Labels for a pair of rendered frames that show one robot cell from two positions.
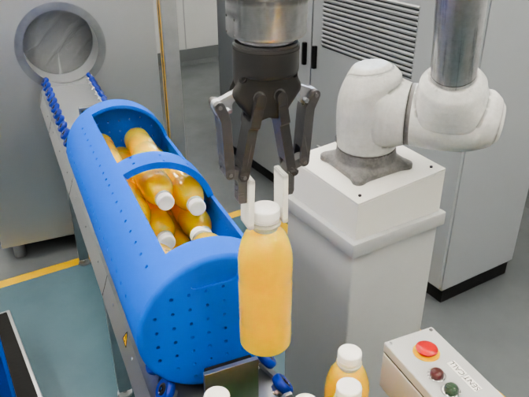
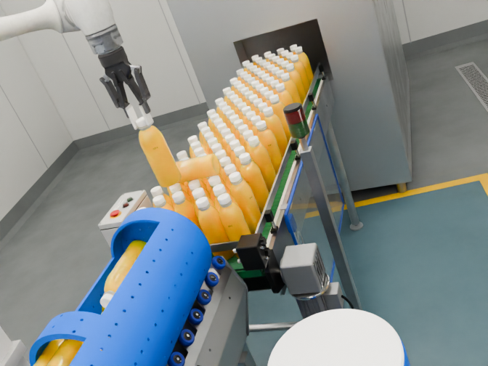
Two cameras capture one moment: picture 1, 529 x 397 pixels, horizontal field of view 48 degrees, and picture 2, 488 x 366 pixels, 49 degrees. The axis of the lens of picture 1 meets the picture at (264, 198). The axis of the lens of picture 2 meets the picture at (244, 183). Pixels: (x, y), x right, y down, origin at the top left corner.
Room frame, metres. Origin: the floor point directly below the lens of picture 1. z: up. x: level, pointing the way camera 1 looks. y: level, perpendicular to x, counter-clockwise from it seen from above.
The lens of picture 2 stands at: (1.52, 1.28, 1.85)
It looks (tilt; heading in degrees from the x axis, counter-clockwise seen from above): 26 degrees down; 228
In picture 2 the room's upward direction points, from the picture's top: 21 degrees counter-clockwise
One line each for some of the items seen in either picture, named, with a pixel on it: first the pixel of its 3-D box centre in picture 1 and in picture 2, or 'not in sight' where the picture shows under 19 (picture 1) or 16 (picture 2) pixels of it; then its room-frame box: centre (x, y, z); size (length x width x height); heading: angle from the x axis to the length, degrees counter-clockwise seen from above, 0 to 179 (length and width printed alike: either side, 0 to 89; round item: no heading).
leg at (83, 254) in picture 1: (75, 210); not in sight; (2.61, 0.94, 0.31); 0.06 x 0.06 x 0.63; 24
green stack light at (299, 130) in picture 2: not in sight; (298, 126); (0.28, 0.24, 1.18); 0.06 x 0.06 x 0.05
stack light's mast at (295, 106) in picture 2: not in sight; (298, 128); (0.28, 0.24, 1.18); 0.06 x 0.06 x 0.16
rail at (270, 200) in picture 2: not in sight; (296, 128); (-0.11, -0.11, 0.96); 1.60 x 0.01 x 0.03; 24
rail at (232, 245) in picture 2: not in sight; (197, 250); (0.71, 0.03, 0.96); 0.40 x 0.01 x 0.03; 114
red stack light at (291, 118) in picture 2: not in sight; (294, 115); (0.28, 0.24, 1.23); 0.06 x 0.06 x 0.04
